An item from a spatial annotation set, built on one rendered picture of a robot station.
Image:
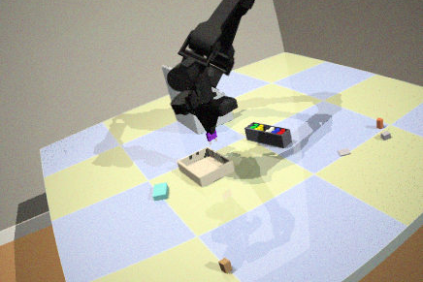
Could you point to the small orange block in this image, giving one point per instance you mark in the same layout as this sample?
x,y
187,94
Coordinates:
x,y
379,123

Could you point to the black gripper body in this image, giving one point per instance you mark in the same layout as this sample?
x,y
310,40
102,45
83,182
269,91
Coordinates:
x,y
217,107

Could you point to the beige open tray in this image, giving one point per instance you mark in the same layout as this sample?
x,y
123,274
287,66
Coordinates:
x,y
205,166

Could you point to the small brown block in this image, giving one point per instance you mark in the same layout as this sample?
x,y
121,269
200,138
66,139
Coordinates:
x,y
225,265

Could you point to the small turquoise block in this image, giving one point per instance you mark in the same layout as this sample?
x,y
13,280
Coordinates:
x,y
160,191

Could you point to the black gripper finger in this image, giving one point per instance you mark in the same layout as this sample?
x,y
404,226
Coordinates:
x,y
211,120
201,118

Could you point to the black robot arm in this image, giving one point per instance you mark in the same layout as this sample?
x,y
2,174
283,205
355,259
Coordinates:
x,y
213,39

